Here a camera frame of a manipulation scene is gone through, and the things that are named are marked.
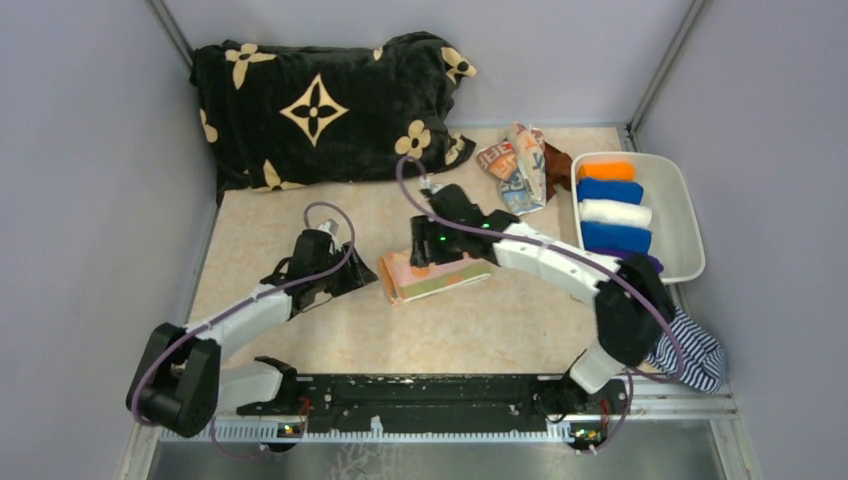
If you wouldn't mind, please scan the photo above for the purple rolled towel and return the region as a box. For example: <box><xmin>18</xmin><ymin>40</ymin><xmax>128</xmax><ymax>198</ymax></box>
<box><xmin>591</xmin><ymin>248</ymin><xmax>665</xmax><ymax>274</ymax></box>

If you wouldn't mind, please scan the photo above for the blue rolled towel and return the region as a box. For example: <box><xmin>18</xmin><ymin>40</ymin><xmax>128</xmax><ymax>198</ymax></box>
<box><xmin>576</xmin><ymin>178</ymin><xmax>644</xmax><ymax>205</ymax></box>
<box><xmin>580</xmin><ymin>222</ymin><xmax>653</xmax><ymax>253</ymax></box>

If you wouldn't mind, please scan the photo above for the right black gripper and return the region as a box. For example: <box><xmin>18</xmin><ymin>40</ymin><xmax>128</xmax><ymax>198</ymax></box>
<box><xmin>411</xmin><ymin>213</ymin><xmax>464</xmax><ymax>267</ymax></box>

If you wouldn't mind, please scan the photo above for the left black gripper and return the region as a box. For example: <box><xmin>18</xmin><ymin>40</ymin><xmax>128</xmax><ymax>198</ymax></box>
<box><xmin>313</xmin><ymin>241</ymin><xmax>378</xmax><ymax>297</ymax></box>

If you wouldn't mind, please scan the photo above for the purple cable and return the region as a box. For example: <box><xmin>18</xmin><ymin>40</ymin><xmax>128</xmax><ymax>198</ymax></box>
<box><xmin>395</xmin><ymin>156</ymin><xmax>688</xmax><ymax>456</ymax></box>
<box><xmin>129</xmin><ymin>201</ymin><xmax>358</xmax><ymax>462</ymax></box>

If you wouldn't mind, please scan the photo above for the brown towel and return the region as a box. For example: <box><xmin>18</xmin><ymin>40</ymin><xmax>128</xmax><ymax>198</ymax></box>
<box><xmin>544</xmin><ymin>142</ymin><xmax>572</xmax><ymax>201</ymax></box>

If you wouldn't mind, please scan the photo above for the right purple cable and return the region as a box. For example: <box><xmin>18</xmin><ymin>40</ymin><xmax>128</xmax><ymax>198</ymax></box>
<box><xmin>395</xmin><ymin>156</ymin><xmax>688</xmax><ymax>456</ymax></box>

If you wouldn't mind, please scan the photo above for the orange polka dot towel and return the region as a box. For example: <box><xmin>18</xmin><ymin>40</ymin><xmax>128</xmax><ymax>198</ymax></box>
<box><xmin>378</xmin><ymin>250</ymin><xmax>492</xmax><ymax>306</ymax></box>

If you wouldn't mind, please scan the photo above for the white plastic bin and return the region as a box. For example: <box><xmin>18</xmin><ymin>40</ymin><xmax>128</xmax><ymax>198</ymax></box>
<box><xmin>571</xmin><ymin>151</ymin><xmax>706</xmax><ymax>285</ymax></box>

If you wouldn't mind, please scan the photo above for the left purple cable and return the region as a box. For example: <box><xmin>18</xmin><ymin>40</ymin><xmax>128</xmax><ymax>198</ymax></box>
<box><xmin>129</xmin><ymin>201</ymin><xmax>358</xmax><ymax>462</ymax></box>

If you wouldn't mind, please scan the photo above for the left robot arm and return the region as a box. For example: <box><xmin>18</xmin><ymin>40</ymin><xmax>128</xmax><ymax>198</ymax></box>
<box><xmin>126</xmin><ymin>228</ymin><xmax>378</xmax><ymax>438</ymax></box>

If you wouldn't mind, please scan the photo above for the orange blue patterned towel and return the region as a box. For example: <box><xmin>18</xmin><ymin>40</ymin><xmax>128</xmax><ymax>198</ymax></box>
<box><xmin>476</xmin><ymin>123</ymin><xmax>547</xmax><ymax>216</ymax></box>

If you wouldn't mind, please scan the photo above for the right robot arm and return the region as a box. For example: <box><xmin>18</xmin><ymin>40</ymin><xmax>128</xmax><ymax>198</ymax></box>
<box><xmin>411</xmin><ymin>179</ymin><xmax>675</xmax><ymax>414</ymax></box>

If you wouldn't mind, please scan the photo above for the blue rolled towel lower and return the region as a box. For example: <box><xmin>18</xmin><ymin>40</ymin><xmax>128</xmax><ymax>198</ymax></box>
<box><xmin>580</xmin><ymin>222</ymin><xmax>653</xmax><ymax>253</ymax></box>

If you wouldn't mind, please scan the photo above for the blue white striped towel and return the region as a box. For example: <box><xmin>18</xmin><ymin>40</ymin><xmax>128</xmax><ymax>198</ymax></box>
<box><xmin>646</xmin><ymin>305</ymin><xmax>727</xmax><ymax>394</ymax></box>

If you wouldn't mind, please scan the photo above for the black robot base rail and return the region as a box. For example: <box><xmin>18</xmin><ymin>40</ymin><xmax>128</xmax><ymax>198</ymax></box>
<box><xmin>236</xmin><ymin>374</ymin><xmax>629</xmax><ymax>449</ymax></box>

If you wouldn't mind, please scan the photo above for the black pillow with beige flowers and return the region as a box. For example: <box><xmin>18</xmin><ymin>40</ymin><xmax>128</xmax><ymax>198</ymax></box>
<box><xmin>190</xmin><ymin>31</ymin><xmax>476</xmax><ymax>192</ymax></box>

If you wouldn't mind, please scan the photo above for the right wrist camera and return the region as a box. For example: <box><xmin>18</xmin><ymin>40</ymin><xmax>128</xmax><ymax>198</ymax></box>
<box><xmin>419</xmin><ymin>182</ymin><xmax>444</xmax><ymax>198</ymax></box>

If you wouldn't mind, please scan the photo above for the orange rolled towel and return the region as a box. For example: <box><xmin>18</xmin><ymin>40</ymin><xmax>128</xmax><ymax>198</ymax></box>
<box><xmin>577</xmin><ymin>162</ymin><xmax>636</xmax><ymax>182</ymax></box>

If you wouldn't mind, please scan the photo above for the blue rolled towel upper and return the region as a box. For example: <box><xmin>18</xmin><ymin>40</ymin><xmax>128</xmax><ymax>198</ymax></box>
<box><xmin>576</xmin><ymin>178</ymin><xmax>644</xmax><ymax>205</ymax></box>

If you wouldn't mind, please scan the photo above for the white rolled towel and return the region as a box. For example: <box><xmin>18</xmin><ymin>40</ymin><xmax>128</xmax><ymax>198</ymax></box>
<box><xmin>578</xmin><ymin>199</ymin><xmax>653</xmax><ymax>229</ymax></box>

